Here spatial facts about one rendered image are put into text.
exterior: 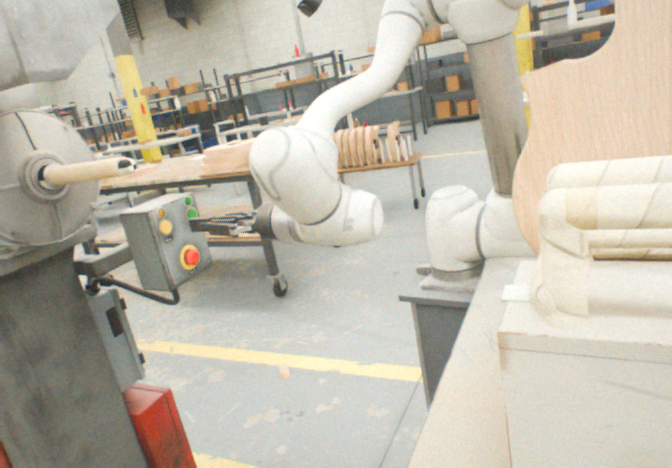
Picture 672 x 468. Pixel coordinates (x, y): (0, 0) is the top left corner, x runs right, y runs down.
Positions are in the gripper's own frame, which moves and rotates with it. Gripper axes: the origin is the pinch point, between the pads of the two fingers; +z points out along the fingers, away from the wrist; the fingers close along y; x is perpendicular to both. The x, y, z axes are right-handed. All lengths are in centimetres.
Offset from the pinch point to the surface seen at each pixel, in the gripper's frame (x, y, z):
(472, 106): -74, 949, 117
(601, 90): 17, -5, -77
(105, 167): 18.1, -24.0, -5.4
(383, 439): -107, 57, -4
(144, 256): -6.1, -3.3, 17.6
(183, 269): -11.7, 1.8, 12.0
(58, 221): 9.1, -22.8, 13.6
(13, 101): 32.0, -20.1, 18.6
